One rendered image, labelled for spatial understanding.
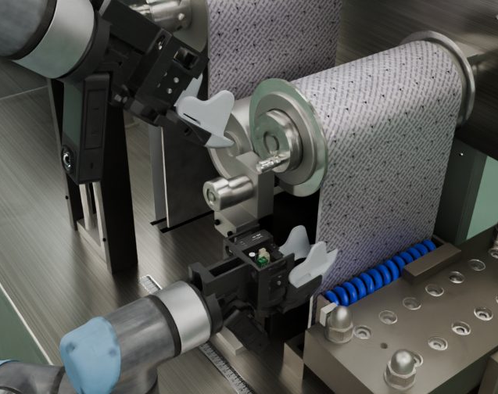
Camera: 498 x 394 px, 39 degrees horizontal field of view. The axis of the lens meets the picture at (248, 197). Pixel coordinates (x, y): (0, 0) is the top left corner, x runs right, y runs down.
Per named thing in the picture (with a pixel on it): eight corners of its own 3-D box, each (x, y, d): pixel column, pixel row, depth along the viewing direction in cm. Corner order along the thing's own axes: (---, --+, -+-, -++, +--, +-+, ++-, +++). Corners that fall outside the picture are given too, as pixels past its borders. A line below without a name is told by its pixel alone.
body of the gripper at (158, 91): (216, 63, 66) (121, 3, 57) (169, 140, 67) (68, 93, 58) (175, 34, 71) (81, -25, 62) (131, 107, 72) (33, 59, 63)
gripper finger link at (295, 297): (330, 281, 86) (272, 310, 82) (328, 291, 87) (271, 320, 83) (306, 260, 89) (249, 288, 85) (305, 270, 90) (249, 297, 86)
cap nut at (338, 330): (317, 331, 89) (320, 305, 86) (339, 319, 91) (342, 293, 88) (337, 349, 87) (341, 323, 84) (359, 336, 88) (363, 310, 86)
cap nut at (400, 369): (377, 375, 83) (381, 349, 81) (399, 361, 85) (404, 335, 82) (399, 395, 81) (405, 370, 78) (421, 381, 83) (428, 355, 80)
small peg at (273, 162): (259, 161, 82) (263, 172, 82) (278, 153, 83) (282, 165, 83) (253, 162, 83) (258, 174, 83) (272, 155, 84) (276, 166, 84)
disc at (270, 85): (249, 166, 94) (247, 62, 85) (252, 165, 94) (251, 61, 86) (322, 217, 84) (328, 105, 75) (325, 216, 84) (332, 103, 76)
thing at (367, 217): (309, 300, 94) (320, 187, 84) (428, 237, 106) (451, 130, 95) (312, 302, 94) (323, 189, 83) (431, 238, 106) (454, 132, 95)
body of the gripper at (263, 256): (301, 252, 81) (214, 295, 75) (297, 306, 86) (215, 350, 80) (261, 220, 86) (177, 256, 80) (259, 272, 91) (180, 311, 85)
